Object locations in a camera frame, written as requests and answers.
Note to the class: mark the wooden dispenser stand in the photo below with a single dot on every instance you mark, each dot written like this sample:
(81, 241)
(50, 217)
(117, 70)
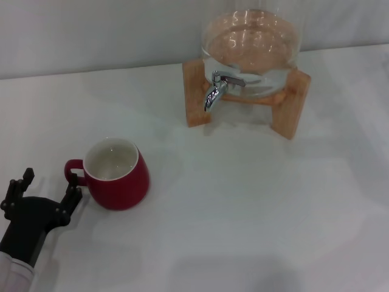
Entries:
(291, 103)

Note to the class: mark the red ceramic cup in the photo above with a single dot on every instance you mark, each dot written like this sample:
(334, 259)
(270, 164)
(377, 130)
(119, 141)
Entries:
(121, 191)

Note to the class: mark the glass drink dispenser jar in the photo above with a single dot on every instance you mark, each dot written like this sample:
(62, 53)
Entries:
(252, 45)

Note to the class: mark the chrome dispenser faucet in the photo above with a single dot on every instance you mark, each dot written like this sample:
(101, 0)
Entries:
(214, 92)

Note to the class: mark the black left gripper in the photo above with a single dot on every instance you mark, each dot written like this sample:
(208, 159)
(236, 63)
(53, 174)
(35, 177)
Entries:
(30, 222)

